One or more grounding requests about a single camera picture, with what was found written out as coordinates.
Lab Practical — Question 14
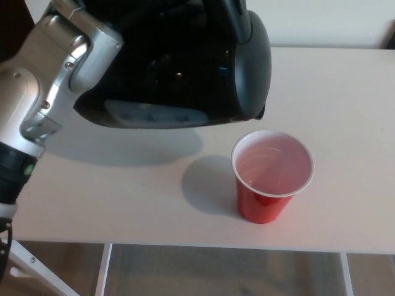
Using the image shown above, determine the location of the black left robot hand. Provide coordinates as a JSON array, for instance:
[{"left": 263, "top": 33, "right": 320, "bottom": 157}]
[{"left": 73, "top": 0, "right": 231, "bottom": 41}]

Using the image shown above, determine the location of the black electric kettle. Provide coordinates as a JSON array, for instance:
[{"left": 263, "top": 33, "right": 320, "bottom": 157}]
[{"left": 73, "top": 0, "right": 273, "bottom": 130}]

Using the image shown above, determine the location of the red plastic cup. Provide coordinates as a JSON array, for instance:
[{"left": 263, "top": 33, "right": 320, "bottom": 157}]
[{"left": 231, "top": 129, "right": 315, "bottom": 225}]

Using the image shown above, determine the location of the dark brown wooden panel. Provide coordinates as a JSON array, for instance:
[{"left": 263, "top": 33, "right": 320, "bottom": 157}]
[{"left": 0, "top": 0, "right": 33, "bottom": 65}]

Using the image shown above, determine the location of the white-framed mesh under-table panel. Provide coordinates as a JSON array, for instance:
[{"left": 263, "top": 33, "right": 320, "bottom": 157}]
[{"left": 94, "top": 243, "right": 354, "bottom": 296}]

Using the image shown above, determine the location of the white table leg frame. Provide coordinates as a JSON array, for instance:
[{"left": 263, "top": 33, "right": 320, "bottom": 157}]
[{"left": 0, "top": 240, "right": 80, "bottom": 296}]

